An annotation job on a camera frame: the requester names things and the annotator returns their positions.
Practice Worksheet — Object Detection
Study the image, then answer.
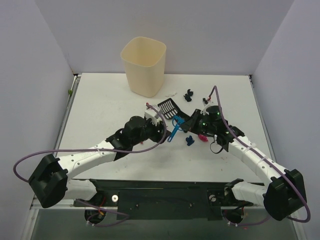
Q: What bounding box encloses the blue hand brush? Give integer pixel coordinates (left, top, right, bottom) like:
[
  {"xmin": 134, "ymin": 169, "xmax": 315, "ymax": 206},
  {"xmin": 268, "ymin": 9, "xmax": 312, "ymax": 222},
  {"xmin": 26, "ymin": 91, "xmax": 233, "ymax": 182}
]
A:
[{"xmin": 167, "ymin": 115, "xmax": 185, "ymax": 143}]

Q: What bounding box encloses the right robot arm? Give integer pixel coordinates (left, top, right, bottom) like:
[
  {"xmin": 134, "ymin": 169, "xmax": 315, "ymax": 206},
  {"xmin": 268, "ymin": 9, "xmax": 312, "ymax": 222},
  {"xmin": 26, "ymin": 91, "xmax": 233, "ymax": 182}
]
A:
[{"xmin": 180, "ymin": 105, "xmax": 307, "ymax": 221}]

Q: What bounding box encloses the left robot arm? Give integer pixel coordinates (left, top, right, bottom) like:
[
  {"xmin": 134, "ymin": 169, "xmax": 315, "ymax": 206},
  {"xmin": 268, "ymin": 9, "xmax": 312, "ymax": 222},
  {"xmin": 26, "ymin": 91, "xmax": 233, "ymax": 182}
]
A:
[{"xmin": 28, "ymin": 116, "xmax": 170, "ymax": 208}]

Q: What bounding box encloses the dark blue scrap centre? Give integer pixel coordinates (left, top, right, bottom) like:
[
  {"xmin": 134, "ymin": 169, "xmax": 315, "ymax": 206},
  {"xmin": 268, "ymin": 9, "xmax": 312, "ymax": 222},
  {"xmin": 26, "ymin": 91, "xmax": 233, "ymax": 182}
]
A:
[{"xmin": 185, "ymin": 135, "xmax": 195, "ymax": 147}]

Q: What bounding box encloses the black slotted dustpan scoop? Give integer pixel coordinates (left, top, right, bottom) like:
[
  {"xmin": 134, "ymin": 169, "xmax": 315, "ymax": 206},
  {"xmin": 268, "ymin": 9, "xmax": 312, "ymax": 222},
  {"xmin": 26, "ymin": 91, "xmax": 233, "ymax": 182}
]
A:
[{"xmin": 157, "ymin": 98, "xmax": 190, "ymax": 127}]

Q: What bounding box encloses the white paper scrap near bin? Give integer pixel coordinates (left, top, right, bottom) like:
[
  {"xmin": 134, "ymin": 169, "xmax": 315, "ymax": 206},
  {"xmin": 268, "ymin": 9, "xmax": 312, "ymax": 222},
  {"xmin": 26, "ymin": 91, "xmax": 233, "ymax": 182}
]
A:
[{"xmin": 165, "ymin": 91, "xmax": 177, "ymax": 98}]

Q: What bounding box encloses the cream plastic waste bin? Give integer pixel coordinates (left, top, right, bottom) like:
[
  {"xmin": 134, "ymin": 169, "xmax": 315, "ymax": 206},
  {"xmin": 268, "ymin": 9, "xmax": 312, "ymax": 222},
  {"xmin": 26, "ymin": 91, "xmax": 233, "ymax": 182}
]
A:
[{"xmin": 120, "ymin": 36, "xmax": 167, "ymax": 98}]

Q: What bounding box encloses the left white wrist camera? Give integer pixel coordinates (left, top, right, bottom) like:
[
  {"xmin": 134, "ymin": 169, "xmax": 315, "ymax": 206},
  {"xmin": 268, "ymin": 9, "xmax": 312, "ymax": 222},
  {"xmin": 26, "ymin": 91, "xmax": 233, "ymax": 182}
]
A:
[{"xmin": 144, "ymin": 102, "xmax": 163, "ymax": 126}]

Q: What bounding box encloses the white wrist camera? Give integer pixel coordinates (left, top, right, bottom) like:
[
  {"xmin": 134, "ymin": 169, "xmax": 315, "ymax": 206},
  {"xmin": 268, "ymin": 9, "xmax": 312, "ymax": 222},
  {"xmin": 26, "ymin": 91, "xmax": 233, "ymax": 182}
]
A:
[
  {"xmin": 144, "ymin": 102, "xmax": 163, "ymax": 126},
  {"xmin": 200, "ymin": 97, "xmax": 214, "ymax": 115}
]

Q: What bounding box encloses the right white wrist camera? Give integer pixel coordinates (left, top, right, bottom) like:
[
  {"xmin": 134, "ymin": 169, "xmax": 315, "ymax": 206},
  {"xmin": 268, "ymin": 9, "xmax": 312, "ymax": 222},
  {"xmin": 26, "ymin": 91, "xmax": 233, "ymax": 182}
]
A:
[{"xmin": 200, "ymin": 97, "xmax": 214, "ymax": 115}]

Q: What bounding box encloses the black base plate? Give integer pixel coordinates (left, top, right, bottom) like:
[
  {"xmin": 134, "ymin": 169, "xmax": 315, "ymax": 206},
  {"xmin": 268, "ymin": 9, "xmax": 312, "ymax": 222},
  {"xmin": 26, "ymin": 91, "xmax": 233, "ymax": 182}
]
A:
[{"xmin": 74, "ymin": 179, "xmax": 255, "ymax": 227}]

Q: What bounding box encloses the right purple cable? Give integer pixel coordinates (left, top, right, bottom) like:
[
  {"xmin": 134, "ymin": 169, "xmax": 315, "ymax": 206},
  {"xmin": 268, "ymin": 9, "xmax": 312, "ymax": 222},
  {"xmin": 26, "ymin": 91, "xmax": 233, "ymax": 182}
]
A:
[{"xmin": 208, "ymin": 86, "xmax": 312, "ymax": 227}]

